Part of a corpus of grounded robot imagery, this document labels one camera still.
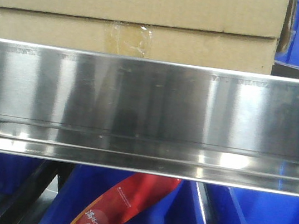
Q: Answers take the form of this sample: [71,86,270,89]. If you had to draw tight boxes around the brown cardboard carton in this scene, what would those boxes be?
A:
[0,0,296,74]

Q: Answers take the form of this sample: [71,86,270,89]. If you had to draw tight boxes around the blue bin with snack bag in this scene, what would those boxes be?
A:
[39,165,204,224]

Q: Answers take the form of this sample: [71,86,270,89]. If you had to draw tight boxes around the red snack bag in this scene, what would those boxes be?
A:
[70,173,181,224]

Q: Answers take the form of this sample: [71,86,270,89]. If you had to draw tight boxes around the blue bin lower left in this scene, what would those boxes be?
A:
[0,153,43,195]

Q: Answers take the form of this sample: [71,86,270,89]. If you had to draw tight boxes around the stainless steel shelf rail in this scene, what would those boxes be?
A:
[0,38,299,196]

